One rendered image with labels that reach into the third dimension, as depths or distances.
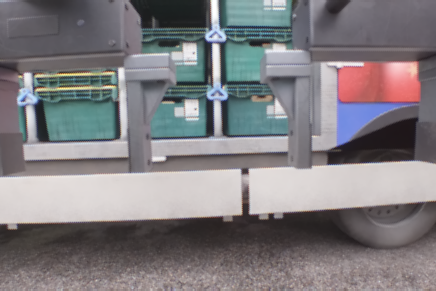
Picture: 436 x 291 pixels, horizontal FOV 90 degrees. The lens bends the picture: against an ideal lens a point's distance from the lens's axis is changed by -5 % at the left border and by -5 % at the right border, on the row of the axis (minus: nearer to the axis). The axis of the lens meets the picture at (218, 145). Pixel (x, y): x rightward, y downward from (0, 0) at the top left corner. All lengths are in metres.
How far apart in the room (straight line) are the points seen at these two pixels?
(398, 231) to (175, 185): 1.25
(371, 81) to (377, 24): 1.02
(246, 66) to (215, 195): 0.65
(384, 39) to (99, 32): 0.23
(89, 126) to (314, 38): 1.17
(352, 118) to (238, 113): 0.53
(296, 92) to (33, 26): 0.23
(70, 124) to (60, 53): 1.09
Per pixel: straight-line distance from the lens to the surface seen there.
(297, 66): 0.21
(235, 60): 1.21
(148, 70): 0.21
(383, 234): 1.58
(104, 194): 1.11
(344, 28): 0.23
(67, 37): 0.24
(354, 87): 1.21
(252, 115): 1.18
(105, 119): 1.24
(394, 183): 1.38
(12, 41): 0.26
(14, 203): 1.32
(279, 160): 1.07
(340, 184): 1.20
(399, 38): 0.25
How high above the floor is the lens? 0.69
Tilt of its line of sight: 4 degrees down
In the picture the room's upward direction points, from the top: 2 degrees counter-clockwise
